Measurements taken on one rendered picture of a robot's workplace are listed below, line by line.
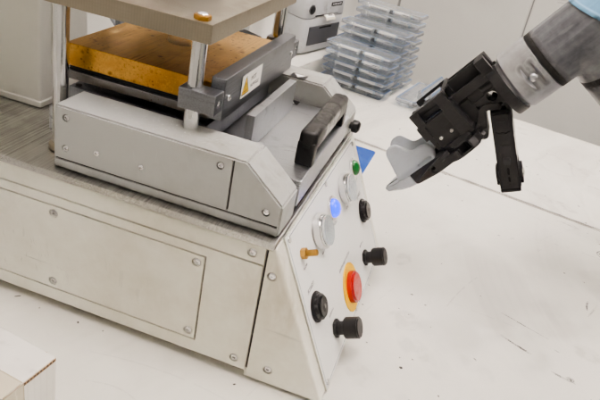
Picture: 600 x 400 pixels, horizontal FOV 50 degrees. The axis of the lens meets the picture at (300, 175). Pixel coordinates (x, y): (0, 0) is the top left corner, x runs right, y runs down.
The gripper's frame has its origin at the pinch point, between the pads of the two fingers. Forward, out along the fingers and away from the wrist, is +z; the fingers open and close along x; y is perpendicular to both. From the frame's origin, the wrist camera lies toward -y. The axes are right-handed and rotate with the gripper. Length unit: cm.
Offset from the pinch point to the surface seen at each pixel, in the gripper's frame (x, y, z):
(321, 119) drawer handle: 14.9, 14.7, -4.7
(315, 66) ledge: -79, 20, 27
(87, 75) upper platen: 22.1, 35.0, 9.0
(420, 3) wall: -236, 9, 26
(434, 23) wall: -234, -2, 27
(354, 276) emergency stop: 12.3, -3.0, 7.3
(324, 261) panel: 18.3, 2.4, 5.3
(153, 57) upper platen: 19.7, 31.6, 3.0
